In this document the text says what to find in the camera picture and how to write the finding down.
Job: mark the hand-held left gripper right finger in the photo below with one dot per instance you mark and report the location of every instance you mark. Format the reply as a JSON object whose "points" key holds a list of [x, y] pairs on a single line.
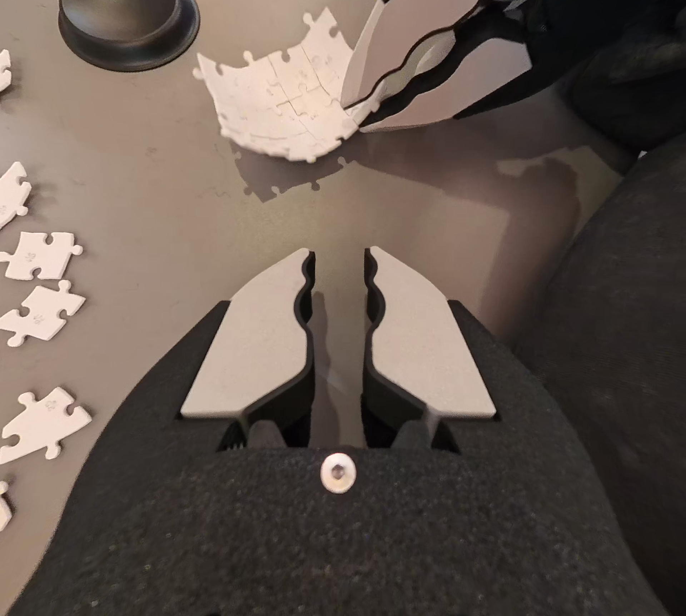
{"points": [[429, 353]]}

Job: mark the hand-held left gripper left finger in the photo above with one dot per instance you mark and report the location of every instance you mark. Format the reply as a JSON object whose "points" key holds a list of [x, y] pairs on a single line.
{"points": [[252, 353]]}

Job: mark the curved assembled puzzle section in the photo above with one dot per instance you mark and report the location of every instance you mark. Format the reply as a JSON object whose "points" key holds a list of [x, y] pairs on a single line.
{"points": [[278, 91]]}

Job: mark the spread of white puzzle pieces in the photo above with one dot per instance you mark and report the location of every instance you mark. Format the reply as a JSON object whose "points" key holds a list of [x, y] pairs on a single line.
{"points": [[37, 305]]}

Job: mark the person's right forearm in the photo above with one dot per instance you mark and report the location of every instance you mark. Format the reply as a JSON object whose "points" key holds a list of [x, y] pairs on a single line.
{"points": [[632, 91]]}

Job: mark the black round puzzle stand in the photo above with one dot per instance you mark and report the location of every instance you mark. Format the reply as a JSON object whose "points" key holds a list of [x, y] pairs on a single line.
{"points": [[128, 15]]}

